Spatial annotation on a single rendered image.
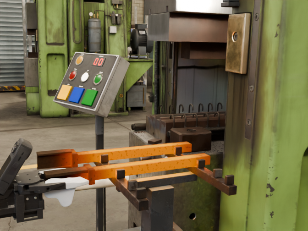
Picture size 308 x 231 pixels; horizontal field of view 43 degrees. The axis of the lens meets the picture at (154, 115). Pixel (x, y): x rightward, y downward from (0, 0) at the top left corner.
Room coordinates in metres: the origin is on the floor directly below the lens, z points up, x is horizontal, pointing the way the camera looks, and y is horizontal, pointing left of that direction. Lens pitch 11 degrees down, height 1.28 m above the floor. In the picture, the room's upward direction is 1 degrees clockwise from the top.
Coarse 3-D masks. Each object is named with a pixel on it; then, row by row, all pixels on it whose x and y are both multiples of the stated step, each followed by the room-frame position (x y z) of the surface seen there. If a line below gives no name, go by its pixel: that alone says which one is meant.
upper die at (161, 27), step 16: (160, 16) 1.40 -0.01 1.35; (176, 16) 1.34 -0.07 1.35; (192, 16) 1.37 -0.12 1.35; (208, 16) 1.39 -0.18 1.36; (224, 16) 1.41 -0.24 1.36; (160, 32) 1.40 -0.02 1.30; (176, 32) 1.34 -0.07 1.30; (192, 32) 1.37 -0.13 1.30; (208, 32) 1.39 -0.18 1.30; (224, 32) 1.41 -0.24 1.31
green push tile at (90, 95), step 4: (88, 92) 1.77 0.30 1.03; (92, 92) 1.76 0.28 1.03; (96, 92) 1.74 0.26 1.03; (84, 96) 1.77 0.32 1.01; (88, 96) 1.76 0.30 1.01; (92, 96) 1.74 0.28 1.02; (84, 100) 1.76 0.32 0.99; (88, 100) 1.74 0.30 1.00; (92, 100) 1.72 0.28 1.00; (84, 104) 1.75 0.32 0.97; (88, 104) 1.73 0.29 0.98; (92, 104) 1.72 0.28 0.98
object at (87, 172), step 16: (144, 160) 0.90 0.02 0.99; (160, 160) 0.90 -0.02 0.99; (176, 160) 0.91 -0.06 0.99; (192, 160) 0.93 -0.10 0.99; (208, 160) 0.95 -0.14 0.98; (48, 176) 0.77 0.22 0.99; (64, 176) 0.80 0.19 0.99; (80, 176) 0.81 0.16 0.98; (96, 176) 0.82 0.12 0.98; (112, 176) 0.84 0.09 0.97
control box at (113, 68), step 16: (80, 64) 1.94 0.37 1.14; (96, 64) 1.85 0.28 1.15; (112, 64) 1.78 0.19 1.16; (128, 64) 1.83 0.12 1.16; (64, 80) 1.95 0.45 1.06; (80, 80) 1.87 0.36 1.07; (112, 80) 1.76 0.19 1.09; (96, 96) 1.73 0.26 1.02; (112, 96) 1.76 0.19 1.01; (96, 112) 1.71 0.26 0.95
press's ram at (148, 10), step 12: (144, 0) 1.56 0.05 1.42; (156, 0) 1.44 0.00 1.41; (168, 0) 1.34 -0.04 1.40; (180, 0) 1.29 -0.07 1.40; (192, 0) 1.31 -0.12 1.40; (204, 0) 1.33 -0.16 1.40; (216, 0) 1.34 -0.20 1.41; (144, 12) 1.56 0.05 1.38; (156, 12) 1.44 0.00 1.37; (180, 12) 1.34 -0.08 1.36; (192, 12) 1.32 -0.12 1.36; (204, 12) 1.33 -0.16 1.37; (216, 12) 1.34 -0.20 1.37; (228, 12) 1.36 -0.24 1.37
